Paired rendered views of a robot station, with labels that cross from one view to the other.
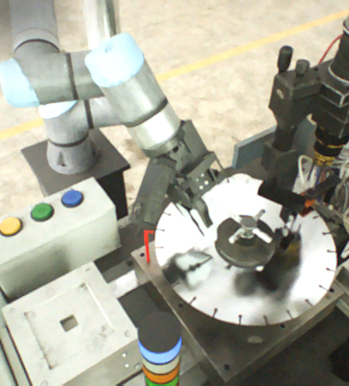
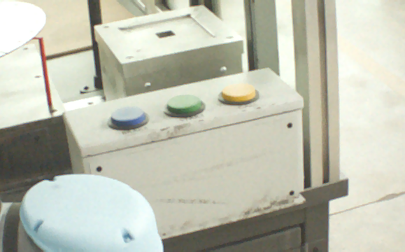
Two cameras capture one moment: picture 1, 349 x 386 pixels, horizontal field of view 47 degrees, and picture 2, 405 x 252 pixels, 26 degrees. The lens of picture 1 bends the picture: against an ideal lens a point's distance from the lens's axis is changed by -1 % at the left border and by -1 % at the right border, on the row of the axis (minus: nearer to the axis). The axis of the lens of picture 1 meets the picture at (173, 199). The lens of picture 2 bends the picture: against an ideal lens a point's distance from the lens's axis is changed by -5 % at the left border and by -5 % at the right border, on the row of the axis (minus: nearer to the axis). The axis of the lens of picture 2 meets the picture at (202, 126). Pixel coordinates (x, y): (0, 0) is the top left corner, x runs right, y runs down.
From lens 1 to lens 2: 1.61 m
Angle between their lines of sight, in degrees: 105
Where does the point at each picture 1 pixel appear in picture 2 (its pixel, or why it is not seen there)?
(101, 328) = (131, 31)
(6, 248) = (243, 79)
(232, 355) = (15, 53)
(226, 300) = (1, 8)
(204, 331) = (27, 63)
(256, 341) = not seen: outside the picture
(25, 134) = not seen: outside the picture
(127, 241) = not seen: hidden behind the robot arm
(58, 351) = (180, 22)
